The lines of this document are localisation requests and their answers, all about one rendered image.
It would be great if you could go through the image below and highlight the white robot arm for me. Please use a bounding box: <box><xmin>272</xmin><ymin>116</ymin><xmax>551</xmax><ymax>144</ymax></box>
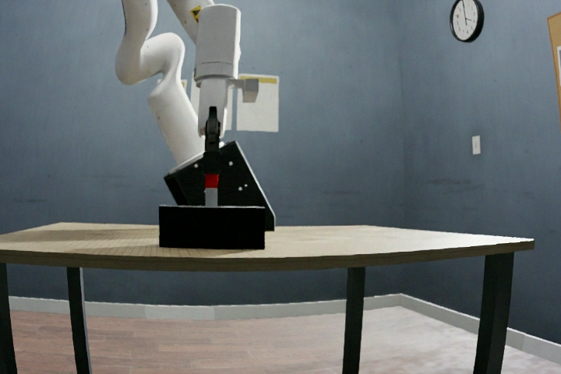
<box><xmin>115</xmin><ymin>0</ymin><xmax>259</xmax><ymax>174</ymax></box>

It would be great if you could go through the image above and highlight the red and grey pin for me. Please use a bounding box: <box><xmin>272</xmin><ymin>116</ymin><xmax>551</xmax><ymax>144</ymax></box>
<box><xmin>205</xmin><ymin>175</ymin><xmax>218</xmax><ymax>206</ymax></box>

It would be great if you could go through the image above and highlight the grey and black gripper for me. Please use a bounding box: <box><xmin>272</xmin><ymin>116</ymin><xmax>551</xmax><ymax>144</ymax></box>
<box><xmin>196</xmin><ymin>78</ymin><xmax>235</xmax><ymax>175</ymax></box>

